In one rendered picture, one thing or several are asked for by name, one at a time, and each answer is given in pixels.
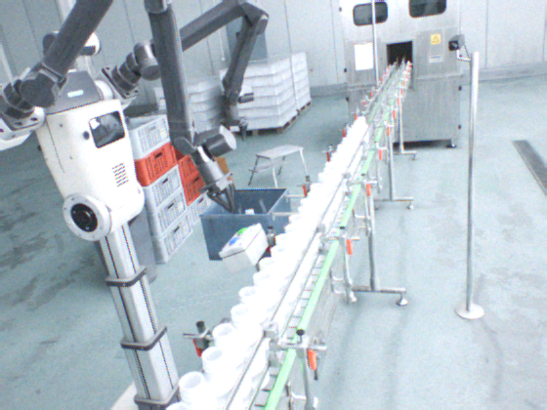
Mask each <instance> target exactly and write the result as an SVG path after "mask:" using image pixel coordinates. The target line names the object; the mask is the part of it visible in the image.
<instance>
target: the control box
mask: <svg viewBox="0 0 547 410"><path fill-rule="evenodd" d="M235 237H239V238H240V239H239V240H238V241H237V242H235V243H233V244H230V242H229V243H227V244H226V245H225V247H224V248H223V249H222V251H221V252H220V256H221V257H222V261H223V263H224V264H225V265H226V267H227V269H228V270H229V272H230V273H237V272H240V271H243V270H246V269H249V268H251V267H253V266H255V268H256V270H257V272H258V273H259V272H260V261H261V260H262V254H263V253H264V252H265V250H266V249H267V247H268V246H269V245H270V244H269V243H268V239H267V236H266V234H265V233H264V232H263V230H262V226H261V224H255V225H252V226H250V227H248V228H247V230H246V231H245V232H243V233H241V234H238V232H237V233H236V234H235V235H234V236H233V237H232V238H235ZM231 240H232V239H231Z"/></svg>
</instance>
